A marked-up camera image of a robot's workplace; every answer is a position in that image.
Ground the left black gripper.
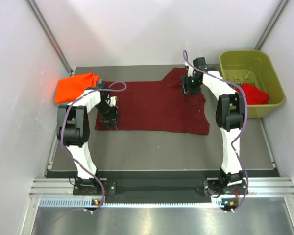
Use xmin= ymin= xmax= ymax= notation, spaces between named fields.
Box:
xmin=95 ymin=101 xmax=118 ymax=130

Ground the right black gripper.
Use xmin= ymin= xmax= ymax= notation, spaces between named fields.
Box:
xmin=181 ymin=74 xmax=201 ymax=97

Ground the dark red t-shirt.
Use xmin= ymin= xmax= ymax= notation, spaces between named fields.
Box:
xmin=95 ymin=67 xmax=210 ymax=136

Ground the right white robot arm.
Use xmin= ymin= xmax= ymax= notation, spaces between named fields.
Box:
xmin=182 ymin=52 xmax=247 ymax=197

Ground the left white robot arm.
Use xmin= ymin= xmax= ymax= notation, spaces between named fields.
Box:
xmin=56 ymin=79 xmax=118 ymax=195

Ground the folded orange t-shirt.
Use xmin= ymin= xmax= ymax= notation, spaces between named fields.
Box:
xmin=54 ymin=72 xmax=100 ymax=104

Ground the olive green plastic basket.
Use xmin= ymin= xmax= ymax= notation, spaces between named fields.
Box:
xmin=219 ymin=50 xmax=286 ymax=118

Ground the bright red t-shirt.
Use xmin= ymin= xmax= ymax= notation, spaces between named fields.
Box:
xmin=240 ymin=84 xmax=270 ymax=105

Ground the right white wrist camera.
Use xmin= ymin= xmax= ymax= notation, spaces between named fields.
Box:
xmin=184 ymin=62 xmax=194 ymax=77

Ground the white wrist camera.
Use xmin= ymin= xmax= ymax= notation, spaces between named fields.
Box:
xmin=107 ymin=96 xmax=118 ymax=107
xmin=184 ymin=62 xmax=194 ymax=77

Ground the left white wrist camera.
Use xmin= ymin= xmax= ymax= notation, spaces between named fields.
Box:
xmin=107 ymin=96 xmax=118 ymax=107

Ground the slotted grey cable duct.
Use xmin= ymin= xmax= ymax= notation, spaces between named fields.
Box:
xmin=39 ymin=197 xmax=235 ymax=209

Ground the aluminium frame rail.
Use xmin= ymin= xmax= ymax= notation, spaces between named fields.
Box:
xmin=29 ymin=177 xmax=294 ymax=197

